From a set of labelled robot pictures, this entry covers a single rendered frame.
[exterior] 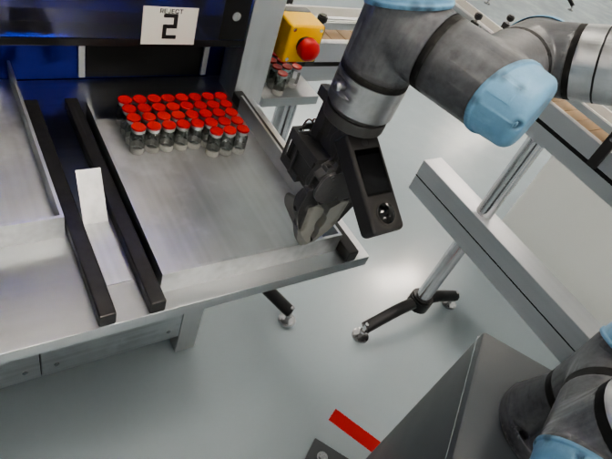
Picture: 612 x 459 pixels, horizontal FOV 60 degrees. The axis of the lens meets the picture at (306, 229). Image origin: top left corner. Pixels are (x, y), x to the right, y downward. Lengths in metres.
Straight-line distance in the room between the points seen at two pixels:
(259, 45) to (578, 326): 1.03
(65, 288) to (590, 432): 0.57
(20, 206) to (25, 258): 0.08
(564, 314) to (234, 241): 1.00
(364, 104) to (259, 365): 1.22
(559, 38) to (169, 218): 0.51
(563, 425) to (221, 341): 1.21
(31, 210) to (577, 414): 0.66
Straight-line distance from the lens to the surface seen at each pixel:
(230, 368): 1.64
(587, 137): 1.37
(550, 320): 1.54
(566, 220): 2.14
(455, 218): 1.65
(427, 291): 1.83
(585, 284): 2.16
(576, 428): 0.63
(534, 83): 0.49
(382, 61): 0.52
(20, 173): 0.79
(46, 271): 0.68
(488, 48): 0.50
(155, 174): 0.80
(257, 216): 0.77
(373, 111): 0.55
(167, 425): 1.54
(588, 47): 0.59
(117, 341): 1.47
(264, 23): 0.94
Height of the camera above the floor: 1.41
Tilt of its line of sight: 42 degrees down
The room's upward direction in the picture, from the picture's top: 23 degrees clockwise
